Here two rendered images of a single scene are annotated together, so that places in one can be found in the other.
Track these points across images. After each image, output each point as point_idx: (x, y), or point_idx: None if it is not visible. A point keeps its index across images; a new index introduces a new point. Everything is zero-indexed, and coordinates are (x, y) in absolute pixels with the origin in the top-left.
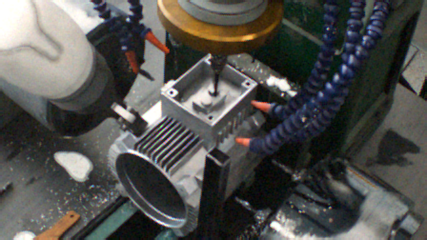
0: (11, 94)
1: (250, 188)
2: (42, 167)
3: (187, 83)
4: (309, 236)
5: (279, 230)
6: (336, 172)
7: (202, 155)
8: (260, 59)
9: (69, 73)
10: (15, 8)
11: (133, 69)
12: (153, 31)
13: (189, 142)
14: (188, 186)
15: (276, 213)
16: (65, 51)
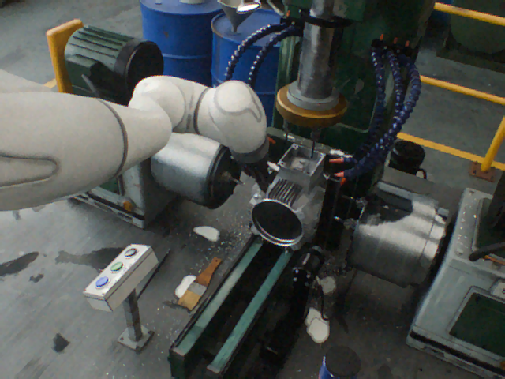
0: (174, 185)
1: None
2: (188, 237)
3: (286, 160)
4: (387, 222)
5: (368, 222)
6: (390, 187)
7: (304, 197)
8: None
9: (263, 131)
10: (237, 88)
11: None
12: None
13: (296, 189)
14: (304, 212)
15: (363, 213)
16: (263, 117)
